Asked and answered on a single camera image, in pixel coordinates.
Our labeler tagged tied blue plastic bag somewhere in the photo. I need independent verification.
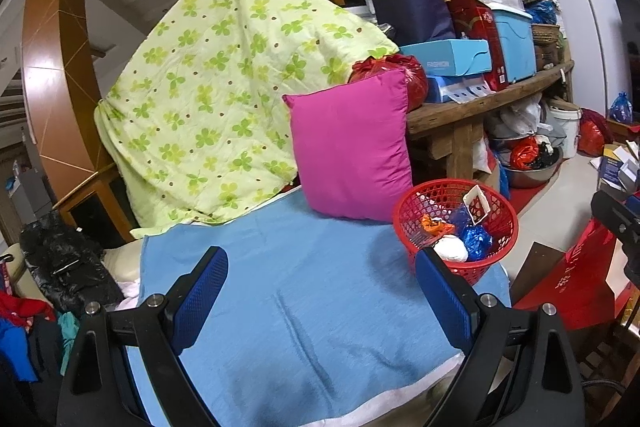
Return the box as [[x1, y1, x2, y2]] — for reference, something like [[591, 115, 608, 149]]
[[607, 91, 634, 124]]

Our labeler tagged metal basin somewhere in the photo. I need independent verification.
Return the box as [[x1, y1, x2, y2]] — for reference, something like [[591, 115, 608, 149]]
[[500, 142, 565, 189]]

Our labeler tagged small red plastic bag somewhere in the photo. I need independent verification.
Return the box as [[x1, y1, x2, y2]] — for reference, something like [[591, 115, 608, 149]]
[[510, 137, 541, 171]]

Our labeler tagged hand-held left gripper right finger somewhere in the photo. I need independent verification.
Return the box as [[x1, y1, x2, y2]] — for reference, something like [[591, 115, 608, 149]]
[[415, 247, 586, 427]]

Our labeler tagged black puffer jacket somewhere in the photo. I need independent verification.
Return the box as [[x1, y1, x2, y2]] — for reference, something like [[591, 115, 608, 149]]
[[20, 212, 123, 308]]

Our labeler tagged white bucket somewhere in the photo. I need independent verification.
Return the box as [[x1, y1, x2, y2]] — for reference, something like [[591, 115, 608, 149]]
[[547, 102, 582, 159]]

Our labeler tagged red and blue jacket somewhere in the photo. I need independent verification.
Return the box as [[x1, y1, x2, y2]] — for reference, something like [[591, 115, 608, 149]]
[[0, 289, 58, 383]]

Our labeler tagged red paper bag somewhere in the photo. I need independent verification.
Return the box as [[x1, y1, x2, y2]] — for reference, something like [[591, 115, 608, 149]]
[[512, 217, 631, 333]]

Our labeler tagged red plastic sack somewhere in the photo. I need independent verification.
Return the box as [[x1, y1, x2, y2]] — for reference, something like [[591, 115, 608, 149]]
[[577, 108, 613, 158]]

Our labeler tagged teal jacket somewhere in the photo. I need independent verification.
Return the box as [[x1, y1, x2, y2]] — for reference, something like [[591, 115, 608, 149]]
[[56, 311, 81, 375]]

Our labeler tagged red plastic mesh basket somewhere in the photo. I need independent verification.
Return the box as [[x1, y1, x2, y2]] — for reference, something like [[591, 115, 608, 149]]
[[392, 178, 519, 285]]

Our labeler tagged white plastic bag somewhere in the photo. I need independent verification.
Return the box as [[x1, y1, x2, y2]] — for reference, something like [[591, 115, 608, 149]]
[[492, 94, 543, 138]]

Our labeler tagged curved wooden pillar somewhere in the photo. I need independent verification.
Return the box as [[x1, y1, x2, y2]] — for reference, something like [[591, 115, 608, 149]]
[[21, 0, 118, 202]]

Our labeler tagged blue storage bin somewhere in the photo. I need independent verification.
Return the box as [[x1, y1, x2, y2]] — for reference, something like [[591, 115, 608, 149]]
[[487, 2, 537, 84]]

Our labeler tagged magenta pillow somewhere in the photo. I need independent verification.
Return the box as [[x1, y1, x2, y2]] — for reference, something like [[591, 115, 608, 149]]
[[282, 68, 415, 224]]

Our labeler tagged brown cardboard sheet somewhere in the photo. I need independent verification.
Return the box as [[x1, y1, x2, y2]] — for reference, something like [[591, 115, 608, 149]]
[[509, 241, 571, 295]]

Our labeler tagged tall red carton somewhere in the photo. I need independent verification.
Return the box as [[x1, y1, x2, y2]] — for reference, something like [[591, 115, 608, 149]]
[[442, 0, 508, 92]]

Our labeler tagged shiny red plastic bag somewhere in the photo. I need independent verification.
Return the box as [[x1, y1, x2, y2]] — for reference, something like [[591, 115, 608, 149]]
[[348, 54, 430, 112]]

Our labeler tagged white plastic ball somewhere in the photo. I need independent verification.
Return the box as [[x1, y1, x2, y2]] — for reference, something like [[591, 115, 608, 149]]
[[432, 234, 469, 264]]

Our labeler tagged navy bag with orange handle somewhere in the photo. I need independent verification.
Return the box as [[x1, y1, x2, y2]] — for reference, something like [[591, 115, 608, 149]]
[[361, 0, 457, 48]]

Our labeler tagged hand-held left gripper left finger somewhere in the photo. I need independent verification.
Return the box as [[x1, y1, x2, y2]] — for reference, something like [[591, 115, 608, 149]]
[[56, 246, 230, 427]]

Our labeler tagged blue plastic bag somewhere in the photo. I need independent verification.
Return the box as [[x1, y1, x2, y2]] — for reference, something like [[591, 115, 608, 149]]
[[450, 207, 493, 263], [607, 91, 634, 124]]

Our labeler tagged blue tissue pack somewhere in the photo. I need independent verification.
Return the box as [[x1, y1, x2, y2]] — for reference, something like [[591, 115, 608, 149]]
[[427, 74, 493, 104]]

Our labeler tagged green clover print quilt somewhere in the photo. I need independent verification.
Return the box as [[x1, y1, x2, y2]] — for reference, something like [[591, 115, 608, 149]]
[[94, 0, 401, 240]]

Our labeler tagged wooden cabinet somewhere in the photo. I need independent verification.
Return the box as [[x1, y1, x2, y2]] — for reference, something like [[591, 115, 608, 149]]
[[52, 164, 138, 238]]

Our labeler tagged white orange carton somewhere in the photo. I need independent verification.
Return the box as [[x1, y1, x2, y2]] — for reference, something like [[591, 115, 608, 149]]
[[462, 186, 490, 225]]

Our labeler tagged wicker basket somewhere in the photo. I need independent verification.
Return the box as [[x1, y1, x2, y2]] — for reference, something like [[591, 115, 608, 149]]
[[530, 23, 563, 48]]

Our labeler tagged orange red plastic bag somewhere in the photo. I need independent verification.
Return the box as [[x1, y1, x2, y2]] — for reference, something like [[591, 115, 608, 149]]
[[420, 213, 443, 238]]

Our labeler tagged light blue cardboard box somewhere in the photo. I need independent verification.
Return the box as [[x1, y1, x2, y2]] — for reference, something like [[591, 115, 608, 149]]
[[400, 39, 492, 78]]

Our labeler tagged red floor mat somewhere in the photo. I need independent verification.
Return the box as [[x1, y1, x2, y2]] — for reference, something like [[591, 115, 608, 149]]
[[485, 157, 558, 218]]

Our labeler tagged light blue blanket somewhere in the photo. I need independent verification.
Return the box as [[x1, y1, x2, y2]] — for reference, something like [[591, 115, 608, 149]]
[[125, 189, 512, 423]]

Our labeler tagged navy cardboard box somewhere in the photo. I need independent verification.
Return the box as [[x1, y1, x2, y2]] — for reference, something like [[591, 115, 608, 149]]
[[597, 142, 640, 192]]

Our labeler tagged wooden bench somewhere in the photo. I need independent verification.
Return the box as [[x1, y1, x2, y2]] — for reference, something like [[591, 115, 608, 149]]
[[406, 59, 576, 180]]

